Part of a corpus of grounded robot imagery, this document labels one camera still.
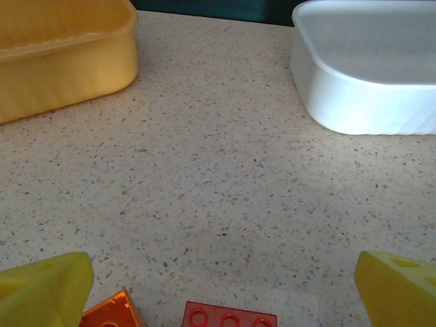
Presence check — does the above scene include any orange lego brick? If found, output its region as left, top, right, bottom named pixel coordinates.
left=80, top=288, right=144, bottom=327

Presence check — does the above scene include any red lego brick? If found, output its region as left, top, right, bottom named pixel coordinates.
left=181, top=300, right=278, bottom=327

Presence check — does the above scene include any yellow plastic container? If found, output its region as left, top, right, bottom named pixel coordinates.
left=0, top=0, right=139, bottom=124

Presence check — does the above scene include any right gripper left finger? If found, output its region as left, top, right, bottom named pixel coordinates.
left=0, top=251, right=95, bottom=327

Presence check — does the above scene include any white plastic container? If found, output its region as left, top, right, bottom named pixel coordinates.
left=291, top=0, right=436, bottom=136

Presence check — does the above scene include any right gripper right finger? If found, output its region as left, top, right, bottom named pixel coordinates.
left=354, top=250, right=436, bottom=327

